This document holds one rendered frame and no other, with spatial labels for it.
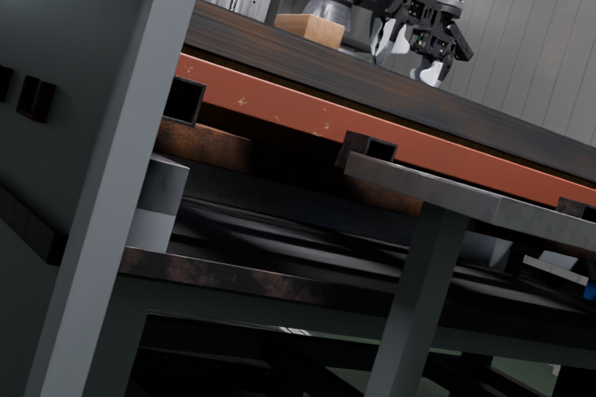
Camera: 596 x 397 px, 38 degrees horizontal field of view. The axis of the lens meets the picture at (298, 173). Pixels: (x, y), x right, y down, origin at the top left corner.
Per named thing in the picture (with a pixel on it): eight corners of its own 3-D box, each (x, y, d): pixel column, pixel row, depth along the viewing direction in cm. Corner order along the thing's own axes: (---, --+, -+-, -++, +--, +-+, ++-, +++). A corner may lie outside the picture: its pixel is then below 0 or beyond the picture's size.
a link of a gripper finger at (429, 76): (409, 93, 197) (420, 55, 197) (427, 100, 201) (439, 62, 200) (418, 95, 195) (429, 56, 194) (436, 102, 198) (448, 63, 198)
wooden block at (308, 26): (336, 60, 123) (346, 27, 123) (300, 47, 121) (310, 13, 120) (301, 57, 134) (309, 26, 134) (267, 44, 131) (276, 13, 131)
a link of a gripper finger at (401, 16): (400, 43, 156) (414, -4, 156) (394, 41, 155) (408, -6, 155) (384, 42, 160) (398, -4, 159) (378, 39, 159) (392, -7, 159)
